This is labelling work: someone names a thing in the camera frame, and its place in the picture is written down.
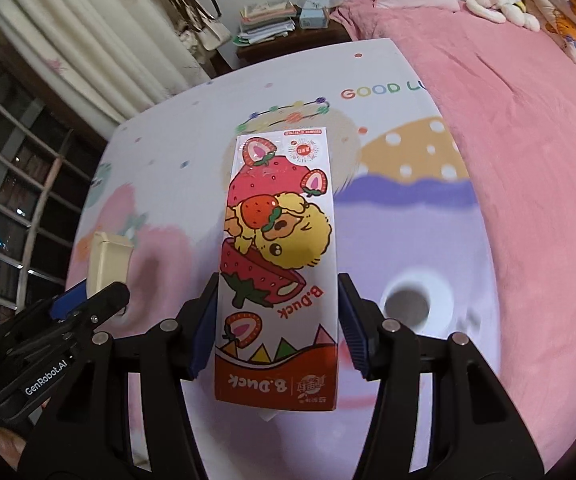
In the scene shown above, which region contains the white handbag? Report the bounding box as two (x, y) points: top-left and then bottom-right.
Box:
(165, 0), (232, 54)

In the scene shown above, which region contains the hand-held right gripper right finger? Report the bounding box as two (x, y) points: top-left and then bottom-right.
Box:
(337, 271), (560, 480)

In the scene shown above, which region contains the metal window grille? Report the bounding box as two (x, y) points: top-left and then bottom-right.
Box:
(0, 70), (112, 332)

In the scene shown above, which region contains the cream curtain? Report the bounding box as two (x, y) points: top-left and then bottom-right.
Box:
(0, 0), (215, 129)

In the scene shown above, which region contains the pink fleece blanket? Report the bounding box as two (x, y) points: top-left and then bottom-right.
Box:
(330, 0), (576, 402)

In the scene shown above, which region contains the strawberry print carton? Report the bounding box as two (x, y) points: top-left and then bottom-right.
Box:
(214, 127), (339, 424)

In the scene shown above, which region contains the small beige box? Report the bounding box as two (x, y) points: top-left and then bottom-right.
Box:
(87, 231), (135, 295)

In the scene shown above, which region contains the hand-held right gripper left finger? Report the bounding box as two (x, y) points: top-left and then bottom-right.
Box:
(18, 271), (221, 480)

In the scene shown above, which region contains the stack of books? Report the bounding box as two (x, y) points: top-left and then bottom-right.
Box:
(236, 1), (299, 46)

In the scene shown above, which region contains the cartoon printed tablecloth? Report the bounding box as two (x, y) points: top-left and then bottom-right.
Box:
(63, 37), (502, 480)

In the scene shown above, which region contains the light blue tissue box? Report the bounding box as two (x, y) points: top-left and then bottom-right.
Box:
(298, 0), (330, 30)

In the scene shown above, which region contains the dark wooden nightstand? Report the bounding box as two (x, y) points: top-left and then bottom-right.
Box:
(235, 22), (357, 69)

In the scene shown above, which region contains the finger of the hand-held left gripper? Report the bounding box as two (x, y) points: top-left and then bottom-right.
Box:
(0, 281), (132, 357)
(49, 280), (90, 322)

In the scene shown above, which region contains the person's left hand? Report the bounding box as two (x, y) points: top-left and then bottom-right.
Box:
(0, 395), (52, 480)

